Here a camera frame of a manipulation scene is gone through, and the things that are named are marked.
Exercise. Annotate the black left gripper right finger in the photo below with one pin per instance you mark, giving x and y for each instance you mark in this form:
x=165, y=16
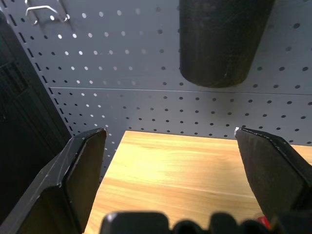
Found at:
x=273, y=175

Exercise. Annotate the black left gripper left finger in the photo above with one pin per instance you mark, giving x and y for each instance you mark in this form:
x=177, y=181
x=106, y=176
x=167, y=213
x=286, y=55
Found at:
x=61, y=180

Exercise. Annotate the grey pegboard panel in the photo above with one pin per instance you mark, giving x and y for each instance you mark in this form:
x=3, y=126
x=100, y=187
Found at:
x=136, y=80

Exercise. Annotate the black ribbed side panel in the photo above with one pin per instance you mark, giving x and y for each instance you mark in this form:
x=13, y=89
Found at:
x=22, y=122

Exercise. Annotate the black cylindrical cup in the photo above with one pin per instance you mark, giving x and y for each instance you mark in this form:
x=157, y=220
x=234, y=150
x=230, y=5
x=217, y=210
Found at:
x=219, y=41

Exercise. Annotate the silver metal pegboard hook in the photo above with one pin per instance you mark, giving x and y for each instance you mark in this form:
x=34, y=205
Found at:
x=46, y=13

